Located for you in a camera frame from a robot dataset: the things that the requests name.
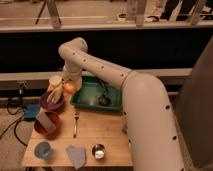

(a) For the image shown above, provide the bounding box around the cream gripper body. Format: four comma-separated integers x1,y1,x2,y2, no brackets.
63,76,82,92

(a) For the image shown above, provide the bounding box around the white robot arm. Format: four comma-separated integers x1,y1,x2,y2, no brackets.
58,38,184,171

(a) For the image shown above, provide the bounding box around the white paper cup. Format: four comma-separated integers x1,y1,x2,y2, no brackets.
48,75,62,91

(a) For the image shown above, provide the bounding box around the small metal cup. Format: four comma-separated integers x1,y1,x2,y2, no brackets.
92,144,105,160

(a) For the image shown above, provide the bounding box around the blue plastic cup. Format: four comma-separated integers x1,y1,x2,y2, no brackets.
34,141,52,160

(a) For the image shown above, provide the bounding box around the green plastic tray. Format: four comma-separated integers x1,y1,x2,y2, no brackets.
71,76,122,112

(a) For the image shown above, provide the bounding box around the bunch of bananas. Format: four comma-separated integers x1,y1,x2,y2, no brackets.
47,84,63,103

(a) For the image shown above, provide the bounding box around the black ladle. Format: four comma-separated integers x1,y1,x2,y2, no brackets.
98,80,111,106

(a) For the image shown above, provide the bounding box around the metal fork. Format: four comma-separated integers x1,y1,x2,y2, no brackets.
73,112,80,138

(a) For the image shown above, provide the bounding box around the purple bowl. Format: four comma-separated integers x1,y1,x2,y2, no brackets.
39,92,64,111

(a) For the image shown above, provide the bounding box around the red-brown bowl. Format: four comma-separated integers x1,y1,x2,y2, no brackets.
34,111,60,136

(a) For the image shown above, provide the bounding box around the beige sponge block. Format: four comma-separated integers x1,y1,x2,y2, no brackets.
36,112,56,133

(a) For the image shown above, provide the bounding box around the blue power box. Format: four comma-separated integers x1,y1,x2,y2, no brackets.
24,103,40,121

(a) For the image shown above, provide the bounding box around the wooden folding table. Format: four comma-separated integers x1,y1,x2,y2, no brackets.
21,80,134,168

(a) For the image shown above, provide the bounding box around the blue sponge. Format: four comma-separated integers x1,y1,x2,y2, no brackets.
122,123,128,134

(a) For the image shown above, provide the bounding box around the grey-blue cloth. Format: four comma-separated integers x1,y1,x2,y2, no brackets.
66,145,86,170

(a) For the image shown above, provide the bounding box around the black cable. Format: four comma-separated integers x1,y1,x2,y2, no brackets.
0,87,29,147

